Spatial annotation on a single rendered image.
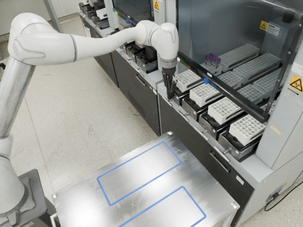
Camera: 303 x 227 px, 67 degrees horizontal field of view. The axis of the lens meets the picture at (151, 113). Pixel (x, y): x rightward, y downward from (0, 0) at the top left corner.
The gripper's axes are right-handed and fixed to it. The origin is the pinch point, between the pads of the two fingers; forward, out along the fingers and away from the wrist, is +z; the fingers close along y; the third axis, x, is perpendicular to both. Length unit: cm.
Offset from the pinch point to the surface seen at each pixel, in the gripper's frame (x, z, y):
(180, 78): -8.5, -6.6, 1.6
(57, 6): -3, 51, 350
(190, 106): -2.5, -0.8, -16.3
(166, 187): 34, -2, -48
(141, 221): 49, -2, -54
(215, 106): -9.1, -6.6, -27.5
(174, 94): -1.9, -0.1, -2.2
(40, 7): 23, 46, 350
